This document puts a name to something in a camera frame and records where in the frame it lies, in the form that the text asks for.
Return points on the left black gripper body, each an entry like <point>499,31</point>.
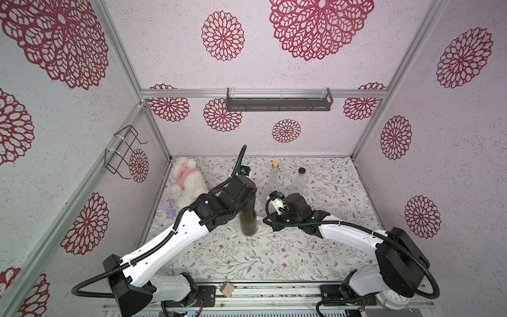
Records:
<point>248,205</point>

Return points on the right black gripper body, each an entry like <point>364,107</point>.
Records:
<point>271,221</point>

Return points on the clear bottle with red label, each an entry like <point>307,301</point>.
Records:
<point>299,184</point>

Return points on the dark green wine bottle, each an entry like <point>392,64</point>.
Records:
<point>248,222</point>

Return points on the tall clear corked bottle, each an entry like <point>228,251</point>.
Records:
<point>273,184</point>

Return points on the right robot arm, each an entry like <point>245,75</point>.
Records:
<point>400,267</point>

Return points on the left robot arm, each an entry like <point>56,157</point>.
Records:
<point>135,282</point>

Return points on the white plush toy pink shirt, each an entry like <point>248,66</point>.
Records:
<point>187,181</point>

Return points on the small purple capped jar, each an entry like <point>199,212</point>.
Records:
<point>166,207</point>

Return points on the small wooden block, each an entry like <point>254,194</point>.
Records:
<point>227,289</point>

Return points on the white analog clock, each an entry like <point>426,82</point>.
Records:
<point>392,300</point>

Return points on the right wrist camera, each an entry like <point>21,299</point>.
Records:
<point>276,205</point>

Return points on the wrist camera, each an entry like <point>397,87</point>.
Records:
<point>245,171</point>
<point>276,205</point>

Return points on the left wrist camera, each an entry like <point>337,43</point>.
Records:
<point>245,171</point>

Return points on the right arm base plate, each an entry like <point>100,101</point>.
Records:
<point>341,294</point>

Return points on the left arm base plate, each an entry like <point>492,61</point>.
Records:
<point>204,296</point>

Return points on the black wire wall basket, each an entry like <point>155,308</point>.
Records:
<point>114,157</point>

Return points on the black wall shelf rack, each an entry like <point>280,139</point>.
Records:
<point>280,103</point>

